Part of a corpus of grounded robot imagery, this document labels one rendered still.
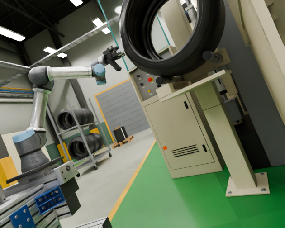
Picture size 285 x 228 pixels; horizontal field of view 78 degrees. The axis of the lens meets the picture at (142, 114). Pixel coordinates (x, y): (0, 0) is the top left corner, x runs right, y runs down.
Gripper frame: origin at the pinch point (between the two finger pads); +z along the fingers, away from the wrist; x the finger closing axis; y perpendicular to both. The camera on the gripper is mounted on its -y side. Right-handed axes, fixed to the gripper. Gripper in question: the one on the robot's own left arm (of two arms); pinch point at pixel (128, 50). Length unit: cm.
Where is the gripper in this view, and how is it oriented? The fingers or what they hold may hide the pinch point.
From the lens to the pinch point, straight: 125.1
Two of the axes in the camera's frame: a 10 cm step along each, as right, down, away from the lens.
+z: 8.1, -2.3, -5.5
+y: -3.1, -9.5, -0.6
